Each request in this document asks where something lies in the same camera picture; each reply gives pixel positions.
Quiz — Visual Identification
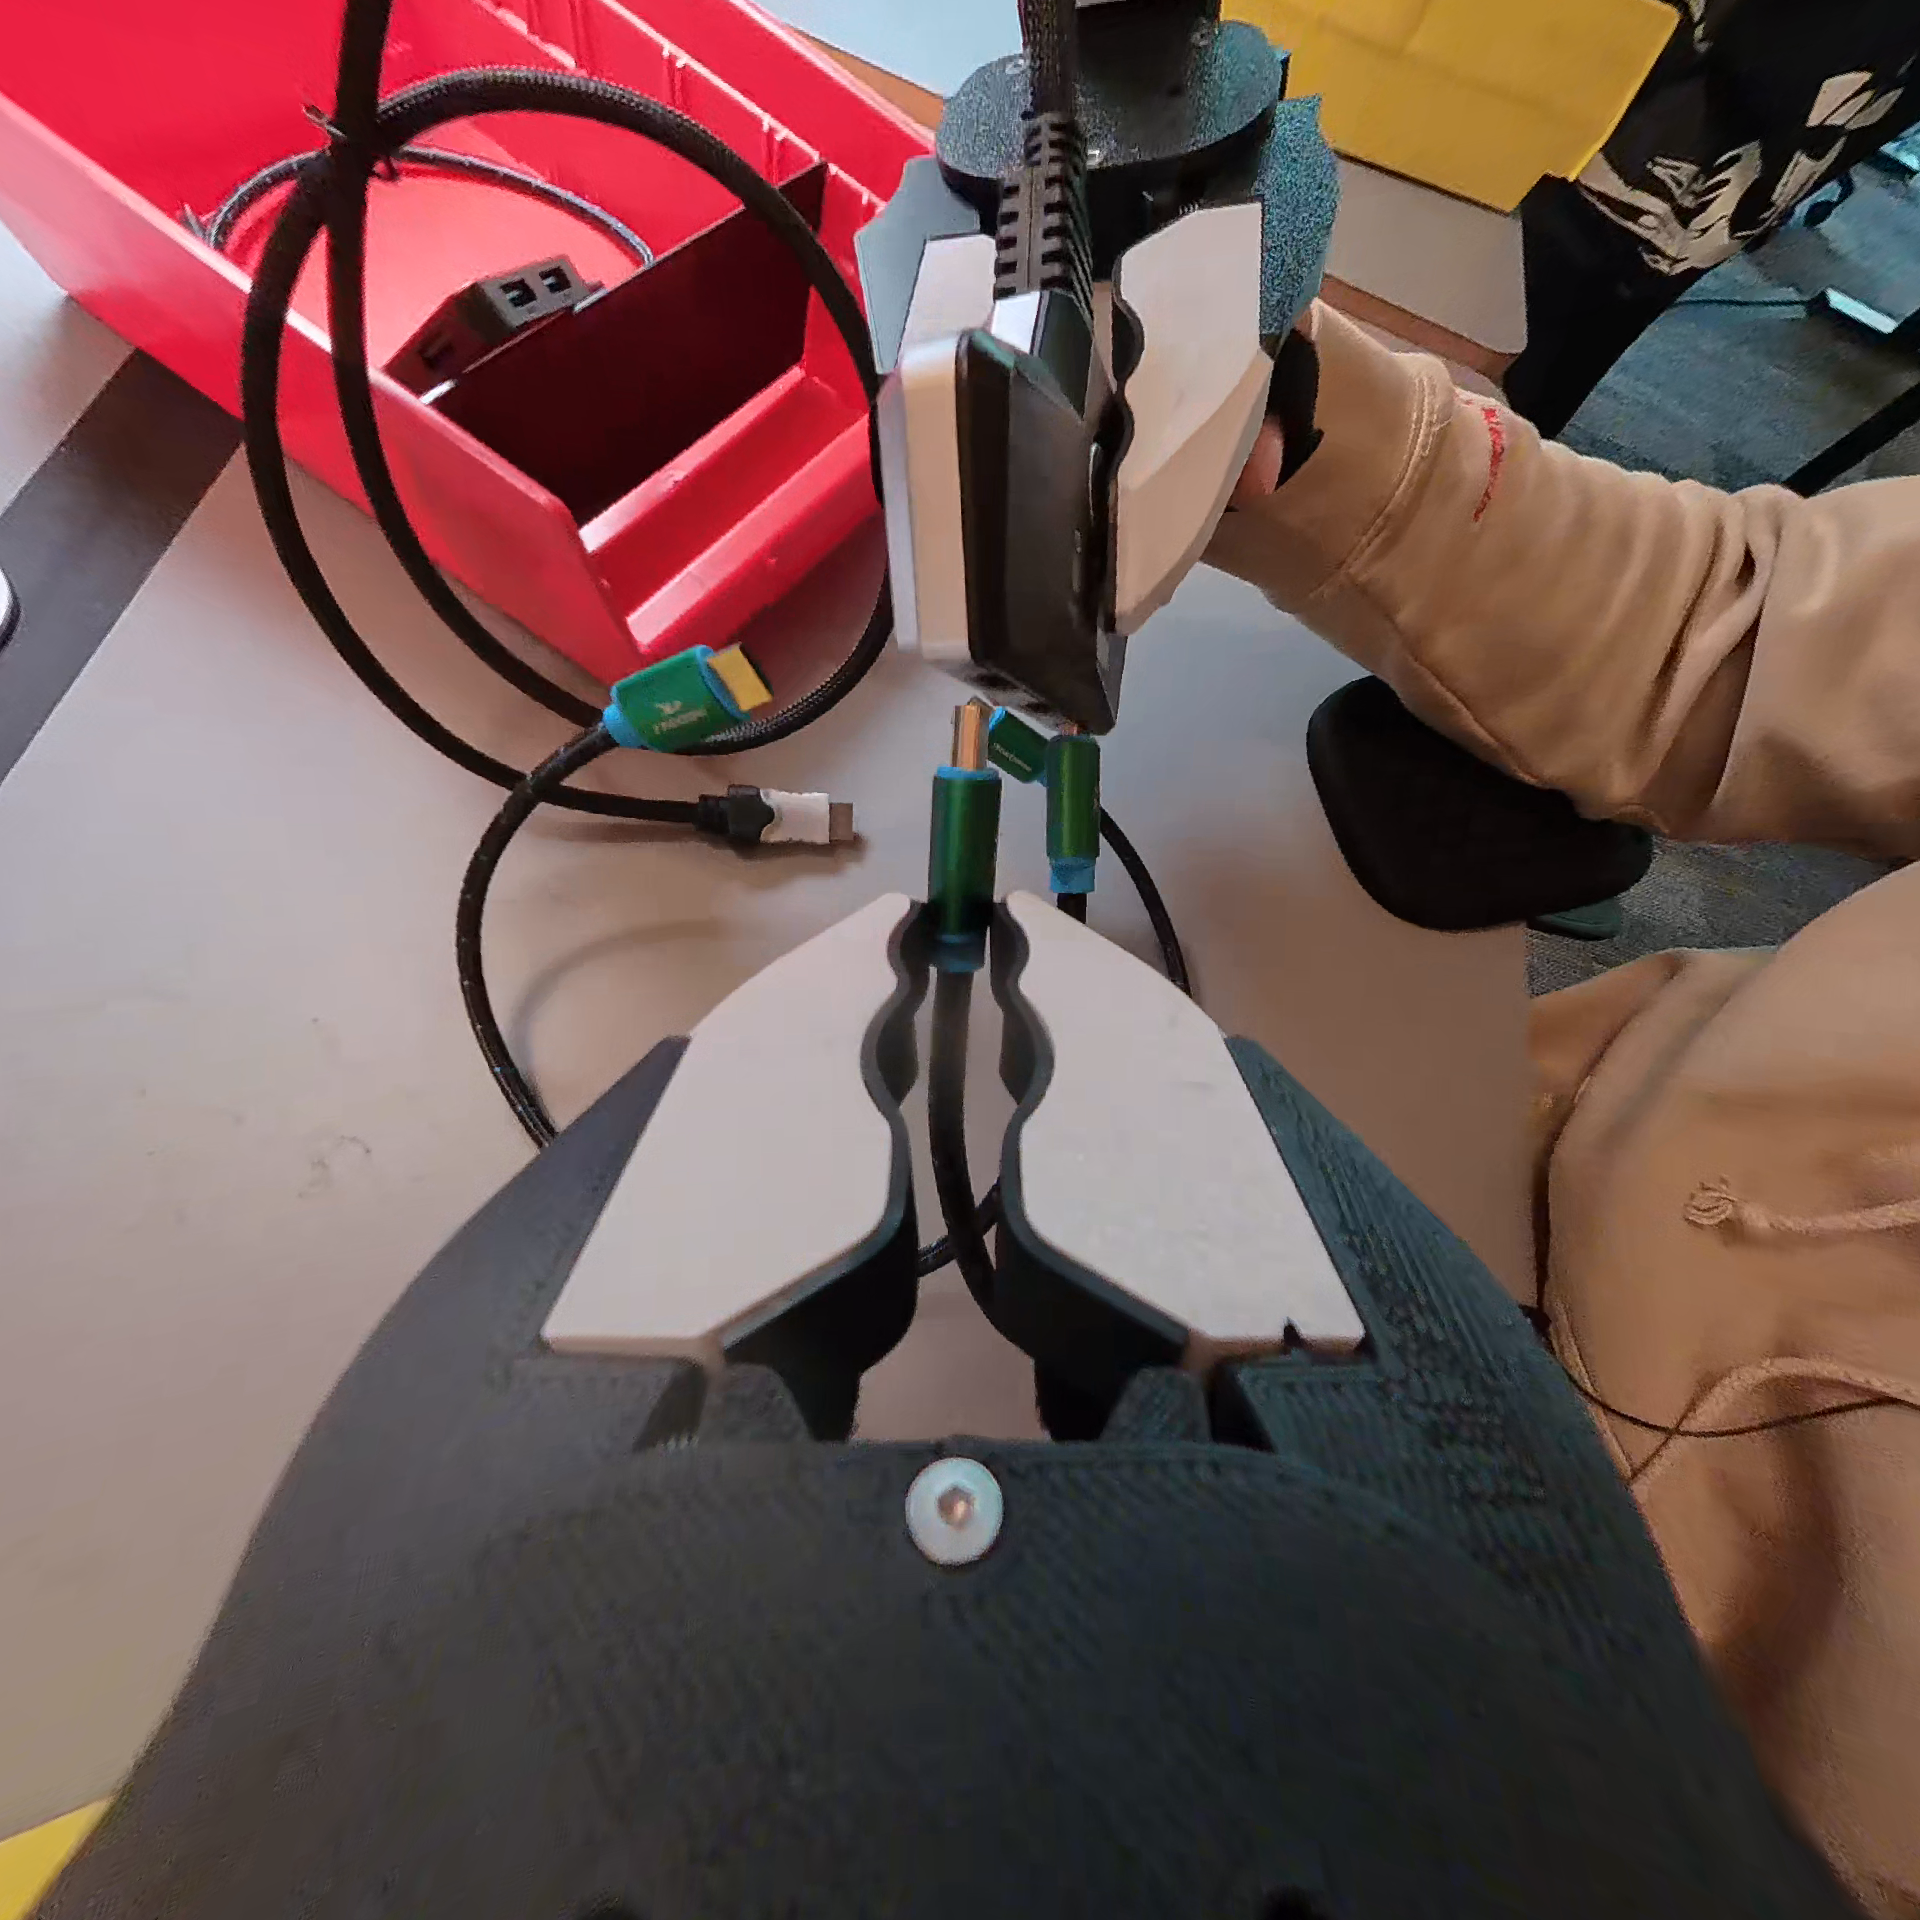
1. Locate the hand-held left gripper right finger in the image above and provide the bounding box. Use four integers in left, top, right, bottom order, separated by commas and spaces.
991, 890, 1370, 1365

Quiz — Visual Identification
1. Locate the green plug braided hdmi cable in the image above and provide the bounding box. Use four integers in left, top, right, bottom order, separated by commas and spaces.
455, 642, 1008, 1333

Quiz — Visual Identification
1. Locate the black usb adapter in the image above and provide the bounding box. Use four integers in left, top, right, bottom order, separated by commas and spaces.
393, 251, 606, 379

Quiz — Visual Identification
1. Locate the black bin divider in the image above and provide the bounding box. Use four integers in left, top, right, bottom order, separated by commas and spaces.
422, 162, 830, 529

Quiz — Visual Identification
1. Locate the person's beige hoodie torso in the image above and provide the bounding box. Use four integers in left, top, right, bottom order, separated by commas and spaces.
1528, 861, 1920, 1920

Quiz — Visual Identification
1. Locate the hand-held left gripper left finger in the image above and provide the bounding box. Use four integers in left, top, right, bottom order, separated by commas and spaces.
538, 891, 922, 1360

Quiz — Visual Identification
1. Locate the grey usb hub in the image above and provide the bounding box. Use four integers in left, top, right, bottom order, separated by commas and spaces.
873, 289, 1127, 741

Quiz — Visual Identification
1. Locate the black chair armrest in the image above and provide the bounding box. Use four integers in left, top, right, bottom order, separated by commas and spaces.
1306, 674, 1657, 936

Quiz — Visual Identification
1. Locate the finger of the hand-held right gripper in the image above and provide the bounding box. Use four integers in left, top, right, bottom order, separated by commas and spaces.
896, 228, 1003, 366
1099, 198, 1279, 636

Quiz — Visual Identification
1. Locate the black braided hub cable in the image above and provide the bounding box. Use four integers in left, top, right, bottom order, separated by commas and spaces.
241, 0, 1094, 867

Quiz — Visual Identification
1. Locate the red plastic bin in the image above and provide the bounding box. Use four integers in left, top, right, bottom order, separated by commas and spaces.
0, 0, 939, 684

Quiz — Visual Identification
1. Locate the person's right forearm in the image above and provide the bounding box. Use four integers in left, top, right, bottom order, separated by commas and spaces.
1200, 306, 1920, 865

